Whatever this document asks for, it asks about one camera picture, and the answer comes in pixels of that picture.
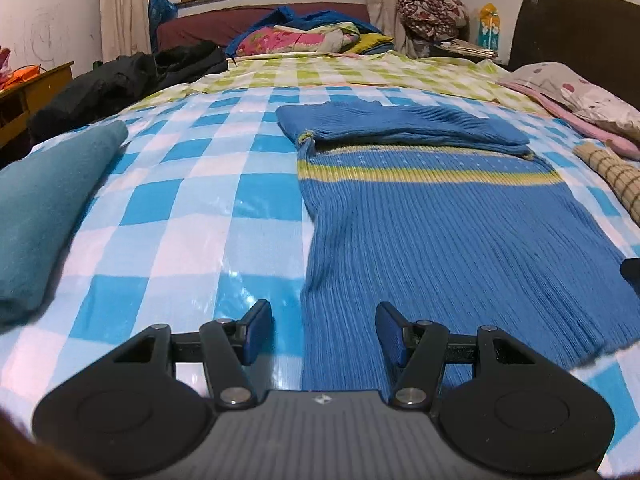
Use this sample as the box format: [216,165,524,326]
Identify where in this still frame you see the pile of colourful bedding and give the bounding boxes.
[225,6,396,56]

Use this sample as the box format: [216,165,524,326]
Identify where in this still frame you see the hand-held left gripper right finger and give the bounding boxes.
[375,301,538,408]

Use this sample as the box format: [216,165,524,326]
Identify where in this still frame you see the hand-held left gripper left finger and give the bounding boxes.
[112,299,273,409]

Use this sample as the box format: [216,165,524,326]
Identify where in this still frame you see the white dotted pillow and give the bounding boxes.
[510,62,640,133]

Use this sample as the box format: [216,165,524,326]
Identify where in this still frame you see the maroon sofa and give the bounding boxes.
[157,2,371,53]

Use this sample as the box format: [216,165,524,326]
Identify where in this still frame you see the yellow and blue carton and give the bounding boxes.
[477,3,501,51]

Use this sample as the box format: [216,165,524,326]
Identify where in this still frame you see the dark wooden headboard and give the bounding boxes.
[507,0,640,103]

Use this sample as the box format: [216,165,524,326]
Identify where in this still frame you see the green checkered sheet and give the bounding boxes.
[122,52,551,116]

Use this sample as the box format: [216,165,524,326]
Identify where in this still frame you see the wooden desk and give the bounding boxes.
[0,61,75,148]

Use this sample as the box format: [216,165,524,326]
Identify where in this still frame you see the beige striped folded garment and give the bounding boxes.
[572,142,640,226]

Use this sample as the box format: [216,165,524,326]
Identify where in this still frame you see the pink floral quilt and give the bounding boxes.
[235,22,361,57]

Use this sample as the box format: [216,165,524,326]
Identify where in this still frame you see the maroon floral cloth bundle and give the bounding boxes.
[397,0,471,58]

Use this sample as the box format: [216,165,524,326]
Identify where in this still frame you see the blue patterned bag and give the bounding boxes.
[149,0,178,43]

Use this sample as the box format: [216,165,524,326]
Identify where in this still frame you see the teal folded garment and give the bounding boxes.
[0,120,130,326]

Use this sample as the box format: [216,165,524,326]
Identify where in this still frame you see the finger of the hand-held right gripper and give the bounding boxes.
[620,257,640,296]

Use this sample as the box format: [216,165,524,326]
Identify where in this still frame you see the pink pillow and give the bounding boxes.
[497,77,640,161]

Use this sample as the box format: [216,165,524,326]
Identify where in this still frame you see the orange cloth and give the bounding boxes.
[0,64,43,91]

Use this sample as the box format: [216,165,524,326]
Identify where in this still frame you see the black jacket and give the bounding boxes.
[27,40,228,143]

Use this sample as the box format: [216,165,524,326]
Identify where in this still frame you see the yellow-green cloth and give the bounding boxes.
[350,32,396,55]

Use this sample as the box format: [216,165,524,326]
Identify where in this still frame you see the stack of papers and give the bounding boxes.
[435,37,498,61]

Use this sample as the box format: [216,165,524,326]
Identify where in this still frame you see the blue striped knit sweater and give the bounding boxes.
[276,100,640,392]

